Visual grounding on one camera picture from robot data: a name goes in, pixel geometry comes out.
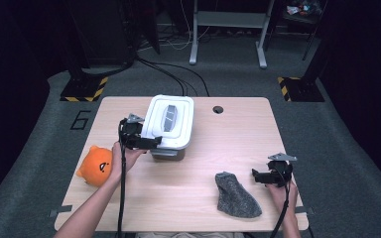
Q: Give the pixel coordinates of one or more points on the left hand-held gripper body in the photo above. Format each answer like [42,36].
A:
[130,132]

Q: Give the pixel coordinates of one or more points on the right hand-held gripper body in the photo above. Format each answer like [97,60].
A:
[279,172]

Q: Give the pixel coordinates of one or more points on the grey fuzzy cloth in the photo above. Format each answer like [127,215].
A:
[236,198]

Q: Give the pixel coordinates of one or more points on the orange plush toy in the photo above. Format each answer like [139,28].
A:
[94,167]

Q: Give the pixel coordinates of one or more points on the person's right hand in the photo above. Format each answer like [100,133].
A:
[282,196]

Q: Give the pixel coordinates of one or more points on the person's left hand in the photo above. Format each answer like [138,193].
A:
[117,162]

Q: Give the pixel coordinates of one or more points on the grey tape strip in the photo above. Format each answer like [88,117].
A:
[307,210]
[60,210]

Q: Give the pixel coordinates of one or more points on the black stand striped base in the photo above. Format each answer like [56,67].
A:
[302,90]
[82,89]

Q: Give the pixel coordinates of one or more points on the black equipment cabinet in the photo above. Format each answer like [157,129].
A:
[102,29]

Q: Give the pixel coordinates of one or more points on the colourful clutter on shelf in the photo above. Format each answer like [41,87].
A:
[302,8]

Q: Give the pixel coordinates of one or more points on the white metal desk frame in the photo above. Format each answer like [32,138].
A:
[231,19]

